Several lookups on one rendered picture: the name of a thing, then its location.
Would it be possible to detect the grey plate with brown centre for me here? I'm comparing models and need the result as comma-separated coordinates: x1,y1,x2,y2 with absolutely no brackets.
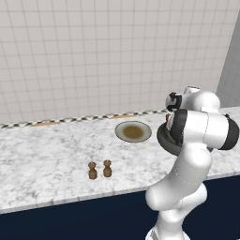
114,120,153,143

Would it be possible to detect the brown wooden shaker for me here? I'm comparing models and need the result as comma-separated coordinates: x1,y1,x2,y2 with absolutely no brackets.
87,160,98,180
102,159,113,178

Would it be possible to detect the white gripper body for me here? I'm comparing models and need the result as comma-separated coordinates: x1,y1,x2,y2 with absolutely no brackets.
165,92,183,113

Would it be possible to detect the dark blue counter cabinet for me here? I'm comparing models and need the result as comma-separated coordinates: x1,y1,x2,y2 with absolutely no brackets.
0,174,240,240

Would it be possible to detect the dark grey bowl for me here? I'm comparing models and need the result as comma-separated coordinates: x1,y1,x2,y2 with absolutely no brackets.
156,122,185,158

